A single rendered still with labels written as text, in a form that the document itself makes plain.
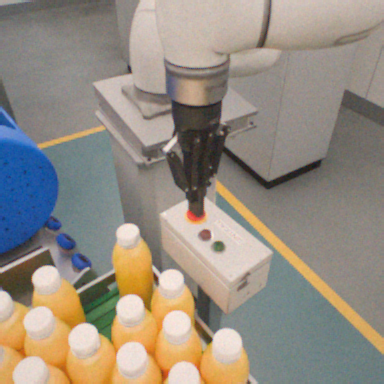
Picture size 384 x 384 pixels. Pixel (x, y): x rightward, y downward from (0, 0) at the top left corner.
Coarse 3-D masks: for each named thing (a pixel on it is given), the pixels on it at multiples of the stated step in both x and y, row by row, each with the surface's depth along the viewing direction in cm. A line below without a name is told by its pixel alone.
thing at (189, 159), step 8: (192, 144) 59; (200, 144) 59; (184, 152) 62; (192, 152) 60; (184, 160) 63; (192, 160) 61; (184, 168) 64; (192, 168) 62; (192, 176) 64; (192, 184) 65
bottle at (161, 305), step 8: (184, 288) 61; (160, 296) 62; (168, 296) 60; (176, 296) 60; (184, 296) 62; (192, 296) 64; (152, 304) 63; (160, 304) 61; (168, 304) 61; (176, 304) 61; (184, 304) 61; (192, 304) 63; (152, 312) 64; (160, 312) 62; (168, 312) 61; (184, 312) 62; (192, 312) 64; (160, 320) 62; (192, 320) 65; (160, 328) 64
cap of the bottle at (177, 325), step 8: (176, 312) 56; (168, 320) 55; (176, 320) 55; (184, 320) 55; (168, 328) 54; (176, 328) 54; (184, 328) 54; (168, 336) 54; (176, 336) 53; (184, 336) 54
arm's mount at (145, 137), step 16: (112, 80) 119; (128, 80) 120; (96, 96) 120; (112, 96) 113; (112, 112) 111; (128, 112) 107; (224, 112) 109; (240, 112) 110; (256, 112) 111; (128, 128) 103; (144, 128) 102; (160, 128) 102; (240, 128) 112; (144, 144) 97; (160, 144) 99; (144, 160) 101; (160, 160) 102
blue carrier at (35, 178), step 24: (0, 120) 106; (0, 144) 71; (24, 144) 75; (0, 168) 74; (24, 168) 77; (48, 168) 81; (0, 192) 77; (24, 192) 80; (48, 192) 84; (0, 216) 79; (24, 216) 83; (48, 216) 87; (0, 240) 83; (24, 240) 87
